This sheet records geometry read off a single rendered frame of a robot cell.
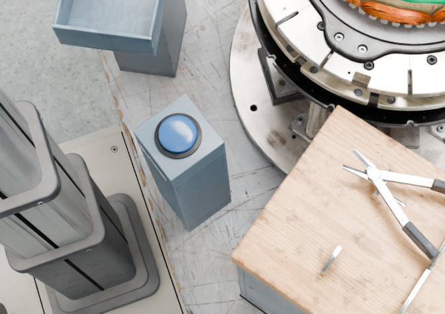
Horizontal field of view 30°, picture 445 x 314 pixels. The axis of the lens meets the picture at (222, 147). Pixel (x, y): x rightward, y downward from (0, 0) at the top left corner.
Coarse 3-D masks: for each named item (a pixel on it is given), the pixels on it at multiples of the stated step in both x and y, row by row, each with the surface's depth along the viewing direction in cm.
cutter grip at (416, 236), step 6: (408, 222) 77; (402, 228) 78; (408, 228) 77; (414, 228) 77; (408, 234) 78; (414, 234) 77; (420, 234) 77; (414, 240) 77; (420, 240) 76; (426, 240) 76; (420, 246) 77; (426, 246) 76; (432, 246) 76; (426, 252) 77; (432, 252) 76; (438, 252) 76; (432, 258) 77
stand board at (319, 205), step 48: (336, 144) 83; (384, 144) 83; (288, 192) 81; (336, 192) 81; (432, 192) 81; (288, 240) 80; (336, 240) 80; (384, 240) 80; (432, 240) 79; (288, 288) 79; (336, 288) 78; (384, 288) 78; (432, 288) 78
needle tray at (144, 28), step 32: (64, 0) 90; (96, 0) 93; (128, 0) 93; (160, 0) 90; (64, 32) 89; (96, 32) 88; (128, 32) 92; (160, 32) 103; (128, 64) 114; (160, 64) 113
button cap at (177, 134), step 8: (168, 120) 87; (176, 120) 86; (184, 120) 86; (160, 128) 86; (168, 128) 86; (176, 128) 86; (184, 128) 86; (192, 128) 86; (160, 136) 86; (168, 136) 86; (176, 136) 86; (184, 136) 86; (192, 136) 86; (168, 144) 86; (176, 144) 86; (184, 144) 86; (192, 144) 86; (176, 152) 86
